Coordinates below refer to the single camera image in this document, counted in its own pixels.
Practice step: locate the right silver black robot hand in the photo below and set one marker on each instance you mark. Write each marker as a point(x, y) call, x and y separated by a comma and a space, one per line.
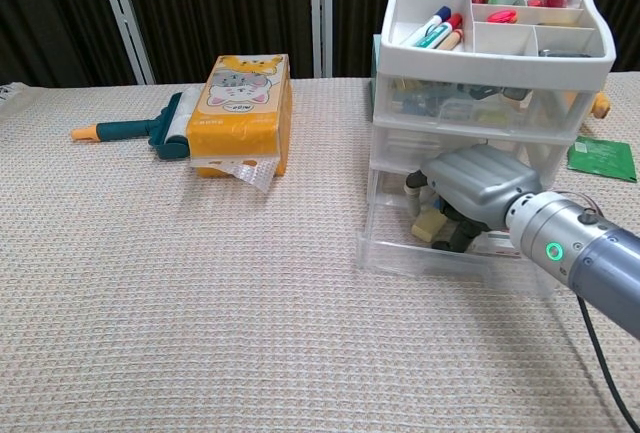
point(480, 183)

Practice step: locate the yellow eraser block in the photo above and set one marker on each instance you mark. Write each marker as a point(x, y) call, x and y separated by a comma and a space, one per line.
point(427, 225)

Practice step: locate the clear bottom drawer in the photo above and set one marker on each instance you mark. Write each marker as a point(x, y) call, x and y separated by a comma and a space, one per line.
point(400, 263)

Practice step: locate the clear drawer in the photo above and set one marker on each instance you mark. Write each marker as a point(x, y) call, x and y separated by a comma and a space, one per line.
point(450, 108)
point(400, 263)
point(405, 148)

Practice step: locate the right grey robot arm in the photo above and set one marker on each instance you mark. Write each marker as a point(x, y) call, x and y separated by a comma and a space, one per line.
point(590, 258)

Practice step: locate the white red staples box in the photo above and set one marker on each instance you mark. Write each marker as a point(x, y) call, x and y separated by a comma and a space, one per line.
point(497, 245)

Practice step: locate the clear top drawer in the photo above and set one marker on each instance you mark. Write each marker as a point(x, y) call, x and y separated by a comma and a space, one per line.
point(450, 108)

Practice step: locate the clear middle drawer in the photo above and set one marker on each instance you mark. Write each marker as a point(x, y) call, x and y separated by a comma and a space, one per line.
point(405, 148)

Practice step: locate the light blue product box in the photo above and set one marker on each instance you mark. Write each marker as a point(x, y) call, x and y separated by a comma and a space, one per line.
point(375, 78)

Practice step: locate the green sachet packet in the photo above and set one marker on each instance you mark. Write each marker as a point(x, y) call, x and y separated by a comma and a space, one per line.
point(602, 155)

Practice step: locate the yellow plush toy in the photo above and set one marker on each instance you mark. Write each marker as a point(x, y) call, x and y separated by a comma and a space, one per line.
point(601, 105)

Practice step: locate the wooden coloured pen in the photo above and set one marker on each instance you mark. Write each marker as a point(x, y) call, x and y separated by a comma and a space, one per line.
point(454, 39)

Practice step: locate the red cap green marker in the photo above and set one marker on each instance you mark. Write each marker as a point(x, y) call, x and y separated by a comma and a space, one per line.
point(442, 34)

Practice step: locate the blue cap whiteboard marker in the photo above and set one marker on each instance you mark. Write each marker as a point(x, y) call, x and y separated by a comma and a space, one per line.
point(430, 25)

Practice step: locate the pink round clip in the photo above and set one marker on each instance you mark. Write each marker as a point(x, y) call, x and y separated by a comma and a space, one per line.
point(501, 16)

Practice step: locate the orange cat print tissue pack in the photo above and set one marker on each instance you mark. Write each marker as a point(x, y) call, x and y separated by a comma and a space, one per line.
point(235, 118)

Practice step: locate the beige woven tablecloth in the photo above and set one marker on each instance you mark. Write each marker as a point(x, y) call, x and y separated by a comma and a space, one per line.
point(225, 303)

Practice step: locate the teal lint roller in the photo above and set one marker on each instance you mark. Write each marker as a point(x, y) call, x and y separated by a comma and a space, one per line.
point(125, 129)

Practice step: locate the white drawer organizer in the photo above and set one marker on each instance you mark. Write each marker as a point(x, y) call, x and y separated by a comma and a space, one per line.
point(475, 63)

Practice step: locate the aluminium screen frame post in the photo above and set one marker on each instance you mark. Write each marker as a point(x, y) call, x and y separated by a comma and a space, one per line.
point(122, 18)
point(321, 18)

